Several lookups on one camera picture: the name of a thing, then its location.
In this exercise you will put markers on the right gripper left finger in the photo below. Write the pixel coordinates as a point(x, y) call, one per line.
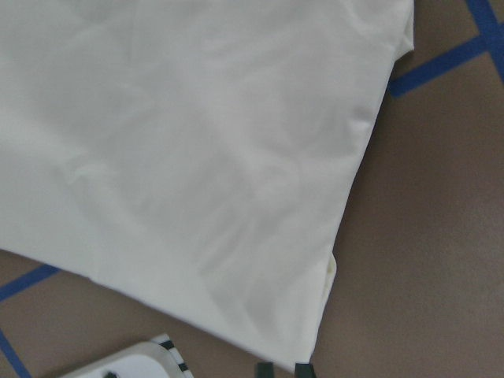
point(264, 370)

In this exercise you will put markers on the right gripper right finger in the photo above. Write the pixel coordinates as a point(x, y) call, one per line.
point(304, 370)

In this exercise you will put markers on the cream long-sleeve cat shirt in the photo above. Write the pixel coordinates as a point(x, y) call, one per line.
point(194, 155)

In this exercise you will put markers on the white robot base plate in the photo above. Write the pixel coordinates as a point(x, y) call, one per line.
point(157, 357)

